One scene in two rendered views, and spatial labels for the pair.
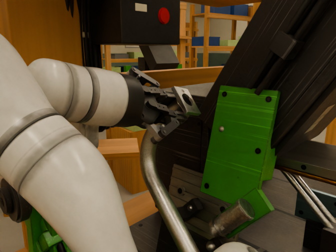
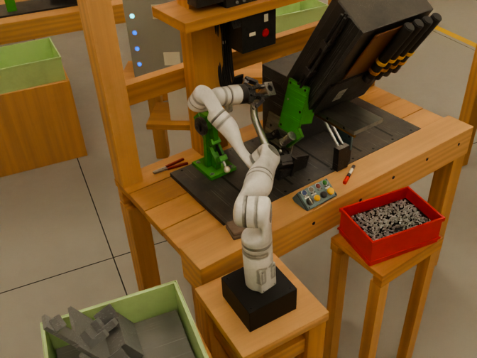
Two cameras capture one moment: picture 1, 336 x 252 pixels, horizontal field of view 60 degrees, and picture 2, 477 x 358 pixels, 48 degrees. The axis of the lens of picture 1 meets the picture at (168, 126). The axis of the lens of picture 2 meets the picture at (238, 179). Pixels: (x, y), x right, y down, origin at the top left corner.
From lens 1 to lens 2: 1.64 m
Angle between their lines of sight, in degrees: 24
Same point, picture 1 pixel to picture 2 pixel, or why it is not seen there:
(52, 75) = (221, 95)
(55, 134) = (225, 116)
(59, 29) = (211, 44)
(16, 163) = (217, 123)
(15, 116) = (216, 112)
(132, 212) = (249, 133)
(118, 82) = (239, 91)
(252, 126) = (299, 100)
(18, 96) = (216, 107)
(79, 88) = (228, 97)
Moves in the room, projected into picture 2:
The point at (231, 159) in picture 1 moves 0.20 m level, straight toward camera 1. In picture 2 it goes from (290, 114) to (272, 138)
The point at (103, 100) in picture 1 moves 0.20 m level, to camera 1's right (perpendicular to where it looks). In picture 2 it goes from (235, 99) to (289, 102)
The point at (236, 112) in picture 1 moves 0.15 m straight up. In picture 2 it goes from (294, 92) to (294, 57)
